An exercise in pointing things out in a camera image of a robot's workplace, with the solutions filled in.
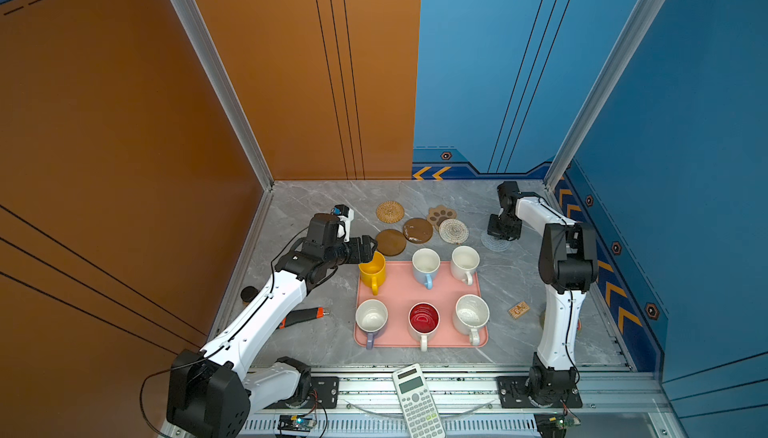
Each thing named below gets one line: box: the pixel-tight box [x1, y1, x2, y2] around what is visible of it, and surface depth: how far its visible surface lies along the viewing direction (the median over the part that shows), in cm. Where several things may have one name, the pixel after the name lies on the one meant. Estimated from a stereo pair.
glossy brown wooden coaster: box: [403, 218, 434, 244], surface depth 107 cm
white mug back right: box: [451, 246, 481, 286], surface depth 91 cm
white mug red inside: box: [408, 301, 441, 352], surface depth 81 cm
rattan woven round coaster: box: [376, 200, 405, 224], surface depth 114 cm
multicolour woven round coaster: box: [438, 218, 469, 244], surface depth 107 cm
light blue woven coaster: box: [480, 231, 511, 252], surface depth 104 cm
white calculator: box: [392, 363, 446, 438], surface depth 72 cm
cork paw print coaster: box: [426, 204, 457, 231], surface depth 111 cm
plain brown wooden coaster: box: [376, 229, 407, 257], surface depth 104 cm
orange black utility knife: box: [276, 307, 330, 330], surface depth 87 cm
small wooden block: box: [508, 301, 531, 319], surface depth 88 cm
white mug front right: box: [453, 294, 490, 346], surface depth 81 cm
